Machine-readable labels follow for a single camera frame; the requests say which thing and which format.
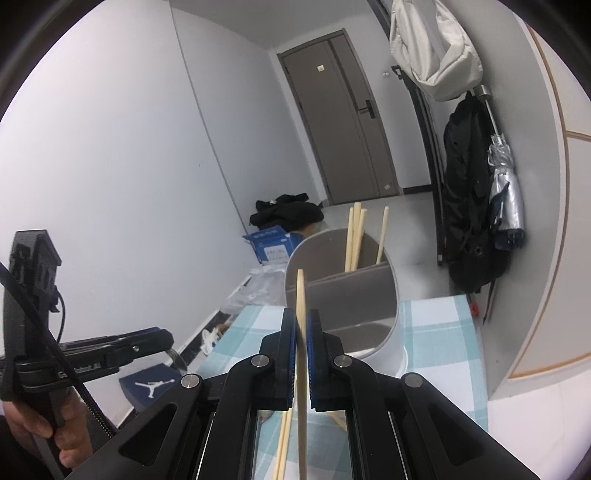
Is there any blue cardboard box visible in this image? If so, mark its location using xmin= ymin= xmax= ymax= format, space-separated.
xmin=243 ymin=226 xmax=304 ymax=264

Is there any black framed glass door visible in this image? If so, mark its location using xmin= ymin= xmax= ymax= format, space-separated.
xmin=367 ymin=1 xmax=445 ymax=266

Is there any person's left hand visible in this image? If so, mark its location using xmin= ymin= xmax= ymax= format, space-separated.
xmin=0 ymin=393 xmax=93 ymax=471

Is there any black hanging jacket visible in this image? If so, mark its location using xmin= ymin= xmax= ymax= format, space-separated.
xmin=443 ymin=93 xmax=511 ymax=294

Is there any silver folded umbrella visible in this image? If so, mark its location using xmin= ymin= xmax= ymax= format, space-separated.
xmin=474 ymin=85 xmax=526 ymax=252

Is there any black clothes pile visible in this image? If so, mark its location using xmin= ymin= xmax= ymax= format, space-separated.
xmin=249 ymin=193 xmax=325 ymax=233

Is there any grey plastic bag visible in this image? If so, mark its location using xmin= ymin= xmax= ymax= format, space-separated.
xmin=221 ymin=264 xmax=287 ymax=315

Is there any navy Jordan shoe box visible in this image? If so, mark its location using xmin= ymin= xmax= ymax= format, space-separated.
xmin=119 ymin=364 xmax=181 ymax=412

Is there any wooden chopstick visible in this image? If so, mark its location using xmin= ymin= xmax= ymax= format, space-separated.
xmin=376 ymin=206 xmax=390 ymax=264
xmin=345 ymin=206 xmax=356 ymax=272
xmin=353 ymin=208 xmax=367 ymax=271
xmin=349 ymin=202 xmax=362 ymax=271
xmin=295 ymin=269 xmax=308 ymax=480
xmin=273 ymin=409 xmax=294 ymax=480

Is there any silver metal utensil holder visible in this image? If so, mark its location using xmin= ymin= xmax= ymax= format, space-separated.
xmin=284 ymin=228 xmax=408 ymax=377

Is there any teal plaid tablecloth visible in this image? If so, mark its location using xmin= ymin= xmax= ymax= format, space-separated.
xmin=190 ymin=296 xmax=488 ymax=479

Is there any brown shoe with sock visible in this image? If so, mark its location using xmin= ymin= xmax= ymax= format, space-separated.
xmin=200 ymin=323 xmax=229 ymax=356

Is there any grey entrance door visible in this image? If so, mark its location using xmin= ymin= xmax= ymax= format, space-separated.
xmin=279 ymin=29 xmax=402 ymax=205

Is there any white shoulder bag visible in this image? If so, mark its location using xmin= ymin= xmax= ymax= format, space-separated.
xmin=390 ymin=1 xmax=483 ymax=102

